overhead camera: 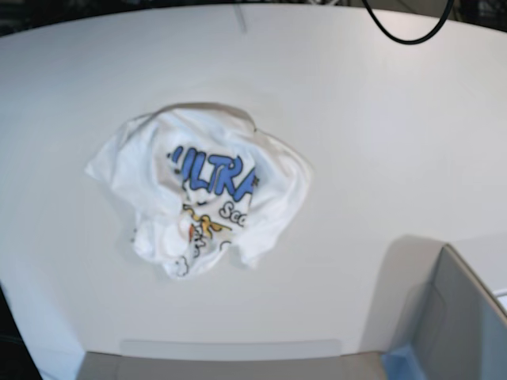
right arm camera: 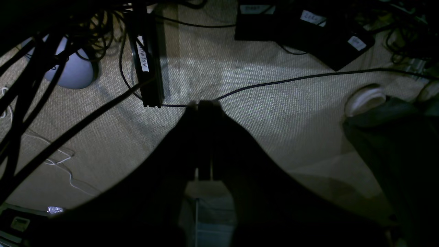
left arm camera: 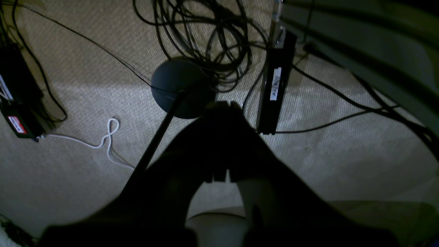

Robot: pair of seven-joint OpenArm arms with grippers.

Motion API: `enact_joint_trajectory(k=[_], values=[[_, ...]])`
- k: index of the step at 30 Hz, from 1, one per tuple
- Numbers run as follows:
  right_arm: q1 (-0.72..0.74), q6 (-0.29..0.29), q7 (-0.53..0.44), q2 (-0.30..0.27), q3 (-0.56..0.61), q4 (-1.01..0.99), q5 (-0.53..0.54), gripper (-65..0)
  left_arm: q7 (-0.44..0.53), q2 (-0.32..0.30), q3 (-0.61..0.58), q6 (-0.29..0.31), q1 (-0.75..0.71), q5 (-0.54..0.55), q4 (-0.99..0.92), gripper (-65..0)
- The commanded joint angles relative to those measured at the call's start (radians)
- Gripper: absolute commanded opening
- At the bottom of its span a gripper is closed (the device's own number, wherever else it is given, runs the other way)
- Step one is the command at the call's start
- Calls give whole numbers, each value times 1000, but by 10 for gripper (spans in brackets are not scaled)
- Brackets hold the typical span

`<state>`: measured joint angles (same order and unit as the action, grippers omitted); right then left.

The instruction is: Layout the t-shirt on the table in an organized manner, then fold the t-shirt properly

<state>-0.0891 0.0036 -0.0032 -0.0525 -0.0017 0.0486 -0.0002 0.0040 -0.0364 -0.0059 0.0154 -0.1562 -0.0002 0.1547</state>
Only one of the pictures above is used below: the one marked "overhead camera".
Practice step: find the white printed t-shirt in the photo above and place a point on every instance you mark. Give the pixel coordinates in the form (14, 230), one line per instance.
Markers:
(202, 180)

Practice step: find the grey storage bin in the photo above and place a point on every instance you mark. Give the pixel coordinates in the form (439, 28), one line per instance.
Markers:
(451, 327)

